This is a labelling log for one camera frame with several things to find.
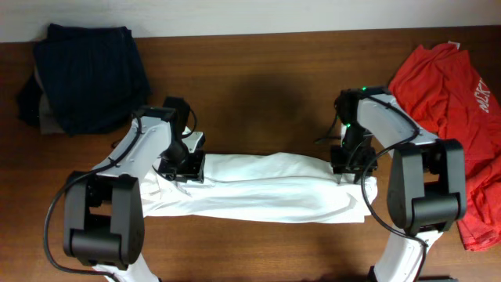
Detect grey folded garment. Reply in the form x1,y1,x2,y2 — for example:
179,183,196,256
34,67,64,135

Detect dark navy folded garment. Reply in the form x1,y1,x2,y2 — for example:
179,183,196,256
34,23,152,136

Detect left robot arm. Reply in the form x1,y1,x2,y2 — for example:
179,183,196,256
63,97,205,281

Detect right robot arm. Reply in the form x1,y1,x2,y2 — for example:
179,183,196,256
330,87,467,282

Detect black folded garment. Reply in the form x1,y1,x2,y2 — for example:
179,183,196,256
16,74,43,128

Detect red t-shirt white lettering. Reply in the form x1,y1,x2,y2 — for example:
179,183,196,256
389,42,500,251

